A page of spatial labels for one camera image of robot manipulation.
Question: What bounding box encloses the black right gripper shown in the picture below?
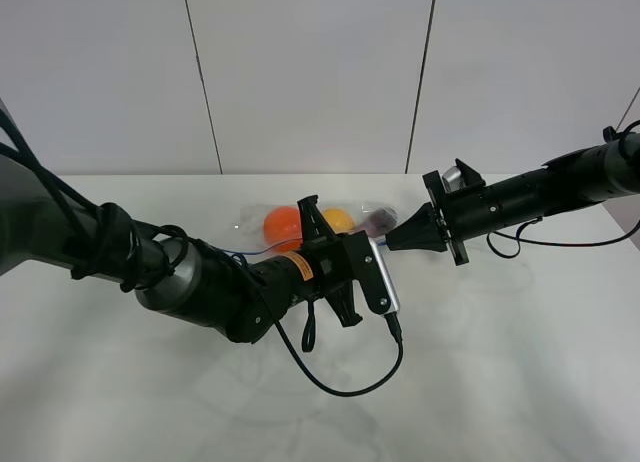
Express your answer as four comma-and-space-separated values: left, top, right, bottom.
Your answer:
385, 158, 493, 266

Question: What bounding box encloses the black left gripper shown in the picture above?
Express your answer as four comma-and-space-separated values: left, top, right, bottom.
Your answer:
297, 195, 373, 328

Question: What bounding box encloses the clear zip bag blue seal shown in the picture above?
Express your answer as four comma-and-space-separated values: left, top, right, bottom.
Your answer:
220, 198, 399, 257

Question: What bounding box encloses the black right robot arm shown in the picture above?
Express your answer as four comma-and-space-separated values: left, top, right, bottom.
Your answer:
385, 123, 639, 266

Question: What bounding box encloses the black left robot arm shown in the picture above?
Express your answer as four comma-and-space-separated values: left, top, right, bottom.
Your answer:
1, 147, 380, 343

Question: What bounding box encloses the yellow apple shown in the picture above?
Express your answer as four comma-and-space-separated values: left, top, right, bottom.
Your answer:
322, 207, 355, 233

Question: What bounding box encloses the purple eggplant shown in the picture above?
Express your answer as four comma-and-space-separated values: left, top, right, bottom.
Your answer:
360, 207, 398, 238

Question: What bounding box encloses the orange fruit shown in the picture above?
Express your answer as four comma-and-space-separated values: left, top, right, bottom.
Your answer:
263, 206, 302, 250

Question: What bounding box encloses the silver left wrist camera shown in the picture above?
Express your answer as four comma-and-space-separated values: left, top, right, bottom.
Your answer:
362, 238, 400, 316

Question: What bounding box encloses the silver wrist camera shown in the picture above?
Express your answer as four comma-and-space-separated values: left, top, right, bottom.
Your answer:
362, 238, 400, 316
441, 166, 466, 192

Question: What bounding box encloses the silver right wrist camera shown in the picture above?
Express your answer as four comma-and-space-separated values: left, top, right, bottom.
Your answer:
441, 166, 466, 192

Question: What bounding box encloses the black left camera cable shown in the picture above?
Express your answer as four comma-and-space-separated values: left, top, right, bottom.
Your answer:
272, 301, 405, 397

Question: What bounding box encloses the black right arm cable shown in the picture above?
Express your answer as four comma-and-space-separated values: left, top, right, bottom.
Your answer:
485, 120, 640, 258

